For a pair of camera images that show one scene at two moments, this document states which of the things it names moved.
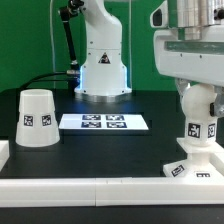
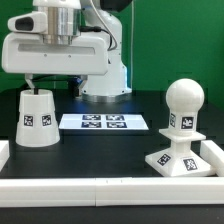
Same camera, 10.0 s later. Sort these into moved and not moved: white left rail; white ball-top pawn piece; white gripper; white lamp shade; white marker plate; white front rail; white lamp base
Moved: white ball-top pawn piece; white gripper; white lamp base
Not moved: white left rail; white marker plate; white front rail; white lamp shade
